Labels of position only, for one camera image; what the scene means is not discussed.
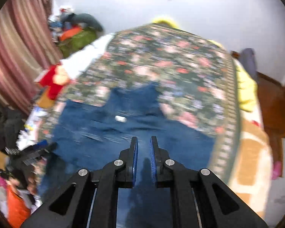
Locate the blue denim jeans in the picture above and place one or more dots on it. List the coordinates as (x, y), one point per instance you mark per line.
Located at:
(133, 123)

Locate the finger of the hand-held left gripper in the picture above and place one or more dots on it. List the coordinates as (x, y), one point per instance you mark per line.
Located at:
(41, 147)

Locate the dark grey garment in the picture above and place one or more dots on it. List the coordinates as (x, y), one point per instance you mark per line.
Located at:
(87, 20)

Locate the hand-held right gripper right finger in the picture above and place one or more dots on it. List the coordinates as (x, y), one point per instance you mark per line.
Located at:
(153, 161)

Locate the black clothes pile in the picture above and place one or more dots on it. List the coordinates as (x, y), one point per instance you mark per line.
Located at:
(4, 123)

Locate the yellow bed sheet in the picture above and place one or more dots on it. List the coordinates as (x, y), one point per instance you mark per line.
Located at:
(244, 85)

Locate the red plush toy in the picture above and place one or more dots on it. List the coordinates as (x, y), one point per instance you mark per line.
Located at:
(55, 79)

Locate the white cloth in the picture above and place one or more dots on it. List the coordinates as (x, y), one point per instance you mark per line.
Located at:
(85, 57)

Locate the striped pink curtain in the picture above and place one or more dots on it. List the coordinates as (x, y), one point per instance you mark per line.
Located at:
(21, 47)

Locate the orange garment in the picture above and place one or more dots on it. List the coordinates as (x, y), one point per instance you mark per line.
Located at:
(17, 204)

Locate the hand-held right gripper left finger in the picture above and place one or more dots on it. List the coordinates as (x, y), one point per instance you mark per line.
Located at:
(134, 161)

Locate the green cloth pile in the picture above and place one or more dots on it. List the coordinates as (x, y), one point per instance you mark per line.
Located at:
(77, 41)

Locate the orange checkered blanket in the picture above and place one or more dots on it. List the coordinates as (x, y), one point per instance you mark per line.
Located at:
(249, 156)

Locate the grey-blue hanging cloth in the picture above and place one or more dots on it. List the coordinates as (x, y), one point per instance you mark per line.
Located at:
(249, 61)

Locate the floral bed blanket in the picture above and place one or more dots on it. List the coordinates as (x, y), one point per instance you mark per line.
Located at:
(166, 71)

